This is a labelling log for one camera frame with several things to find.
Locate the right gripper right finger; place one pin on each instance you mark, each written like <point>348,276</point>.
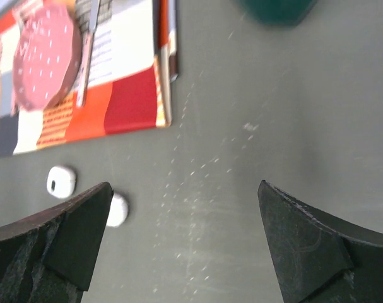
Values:
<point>318,257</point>

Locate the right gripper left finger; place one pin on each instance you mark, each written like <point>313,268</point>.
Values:
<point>51,256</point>

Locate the white oval charging case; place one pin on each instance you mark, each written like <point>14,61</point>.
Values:
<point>119,210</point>

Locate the dark green white mug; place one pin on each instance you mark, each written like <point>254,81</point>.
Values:
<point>277,13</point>

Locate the colourful checked placemat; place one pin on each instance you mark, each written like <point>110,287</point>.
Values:
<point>133,62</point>

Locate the pink dotted plate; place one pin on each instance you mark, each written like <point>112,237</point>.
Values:
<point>47,58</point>

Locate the grey knife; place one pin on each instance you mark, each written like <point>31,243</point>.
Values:
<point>86,55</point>

